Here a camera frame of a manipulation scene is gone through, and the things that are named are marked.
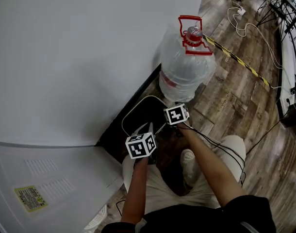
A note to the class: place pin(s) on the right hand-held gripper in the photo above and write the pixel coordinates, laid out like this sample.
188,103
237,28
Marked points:
175,114

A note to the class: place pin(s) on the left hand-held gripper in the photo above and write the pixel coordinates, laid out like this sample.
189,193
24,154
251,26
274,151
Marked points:
138,148

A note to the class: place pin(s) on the person's right forearm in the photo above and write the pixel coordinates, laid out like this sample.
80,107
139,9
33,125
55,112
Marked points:
211,164

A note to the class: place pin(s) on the person's left forearm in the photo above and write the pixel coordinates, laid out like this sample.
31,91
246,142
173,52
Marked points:
136,190

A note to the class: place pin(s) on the person's beige trousers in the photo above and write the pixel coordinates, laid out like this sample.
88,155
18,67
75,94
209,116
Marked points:
162,193

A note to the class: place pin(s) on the person's white shoe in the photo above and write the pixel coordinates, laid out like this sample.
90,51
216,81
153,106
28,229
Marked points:
189,164

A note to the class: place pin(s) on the white water dispenser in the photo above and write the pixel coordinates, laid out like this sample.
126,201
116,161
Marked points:
77,159

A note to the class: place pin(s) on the white coiled tube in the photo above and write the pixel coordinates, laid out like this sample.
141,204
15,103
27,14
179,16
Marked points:
97,218

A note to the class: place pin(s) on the yellow black floor tape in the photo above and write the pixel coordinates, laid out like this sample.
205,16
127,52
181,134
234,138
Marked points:
245,67

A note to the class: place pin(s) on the person's black shirt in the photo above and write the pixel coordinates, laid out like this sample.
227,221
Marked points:
206,220

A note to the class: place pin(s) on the black stair railing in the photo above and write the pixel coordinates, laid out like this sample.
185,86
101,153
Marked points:
293,120

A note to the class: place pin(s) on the white power strip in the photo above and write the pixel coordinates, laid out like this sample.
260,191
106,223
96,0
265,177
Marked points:
241,11

